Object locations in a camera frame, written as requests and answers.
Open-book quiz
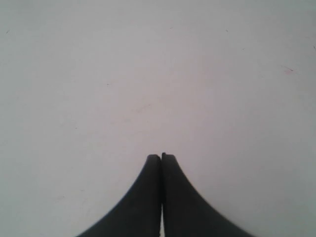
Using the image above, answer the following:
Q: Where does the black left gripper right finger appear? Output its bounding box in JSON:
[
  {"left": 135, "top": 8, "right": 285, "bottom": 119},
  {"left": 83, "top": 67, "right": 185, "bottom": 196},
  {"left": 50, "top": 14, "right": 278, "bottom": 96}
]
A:
[{"left": 161, "top": 153, "right": 251, "bottom": 237}]

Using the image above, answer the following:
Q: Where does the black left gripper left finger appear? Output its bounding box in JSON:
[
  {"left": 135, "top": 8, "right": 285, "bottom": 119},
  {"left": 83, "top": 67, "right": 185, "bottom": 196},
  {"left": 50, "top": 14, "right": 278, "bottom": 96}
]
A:
[{"left": 80, "top": 155, "right": 162, "bottom": 237}]

